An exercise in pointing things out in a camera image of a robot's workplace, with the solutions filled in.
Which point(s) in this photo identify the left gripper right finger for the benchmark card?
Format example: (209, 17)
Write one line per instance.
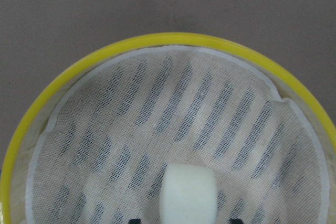
(235, 221)

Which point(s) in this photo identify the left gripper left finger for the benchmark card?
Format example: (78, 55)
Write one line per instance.
(134, 221)

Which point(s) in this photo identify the white steamed bun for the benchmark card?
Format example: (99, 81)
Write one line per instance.
(188, 195)

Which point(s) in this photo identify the white steamer liner cloth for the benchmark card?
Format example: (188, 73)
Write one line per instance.
(102, 155)

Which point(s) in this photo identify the yellow bamboo steamer basket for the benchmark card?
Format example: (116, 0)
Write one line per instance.
(22, 145)

